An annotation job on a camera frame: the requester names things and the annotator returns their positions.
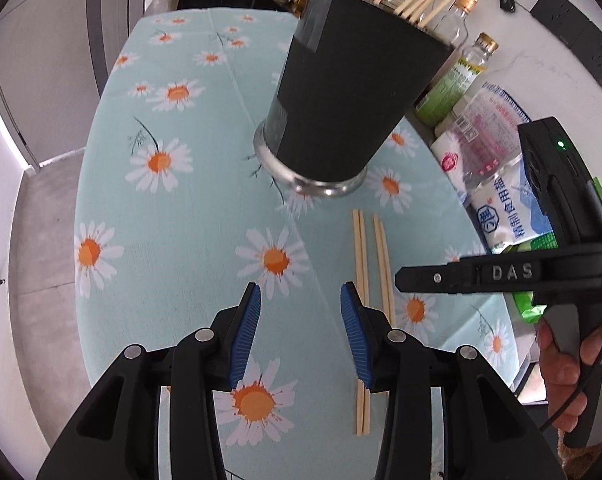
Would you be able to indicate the person's right hand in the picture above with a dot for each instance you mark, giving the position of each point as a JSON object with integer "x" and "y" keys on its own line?
{"x": 553, "y": 375}

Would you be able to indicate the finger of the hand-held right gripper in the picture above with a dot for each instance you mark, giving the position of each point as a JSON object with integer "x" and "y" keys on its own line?
{"x": 431, "y": 277}

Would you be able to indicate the green label oil bottle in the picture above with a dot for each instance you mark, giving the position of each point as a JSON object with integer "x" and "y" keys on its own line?
{"x": 453, "y": 85}

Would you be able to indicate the orange cap glass bottle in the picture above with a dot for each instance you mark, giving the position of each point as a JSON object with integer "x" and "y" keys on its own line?
{"x": 456, "y": 22}

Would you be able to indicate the light wooden chopstick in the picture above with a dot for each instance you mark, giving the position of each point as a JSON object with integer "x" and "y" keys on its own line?
{"x": 379, "y": 260}
{"x": 385, "y": 260}
{"x": 364, "y": 260}

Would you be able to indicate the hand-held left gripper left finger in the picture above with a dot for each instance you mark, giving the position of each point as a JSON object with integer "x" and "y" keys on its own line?
{"x": 243, "y": 335}

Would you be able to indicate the blue white salt bag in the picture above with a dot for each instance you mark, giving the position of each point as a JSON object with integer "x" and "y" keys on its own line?
{"x": 511, "y": 210}

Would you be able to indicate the daisy print tablecloth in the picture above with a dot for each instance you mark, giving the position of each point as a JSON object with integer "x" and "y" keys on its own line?
{"x": 181, "y": 240}

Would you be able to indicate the black wall socket panel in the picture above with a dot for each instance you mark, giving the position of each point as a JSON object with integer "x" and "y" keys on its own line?
{"x": 576, "y": 35}

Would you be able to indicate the white pink plastic bag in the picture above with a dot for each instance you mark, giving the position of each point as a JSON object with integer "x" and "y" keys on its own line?
{"x": 473, "y": 135}

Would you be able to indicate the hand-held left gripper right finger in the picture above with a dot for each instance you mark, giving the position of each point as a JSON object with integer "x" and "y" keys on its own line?
{"x": 356, "y": 340}

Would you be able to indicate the white door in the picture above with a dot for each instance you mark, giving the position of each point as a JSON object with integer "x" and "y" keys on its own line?
{"x": 116, "y": 35}

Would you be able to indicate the green sugar bag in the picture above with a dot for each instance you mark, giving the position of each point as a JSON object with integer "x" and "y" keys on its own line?
{"x": 528, "y": 310}

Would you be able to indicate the black cylindrical chopstick holder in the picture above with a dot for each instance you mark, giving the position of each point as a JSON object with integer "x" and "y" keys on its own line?
{"x": 351, "y": 95}

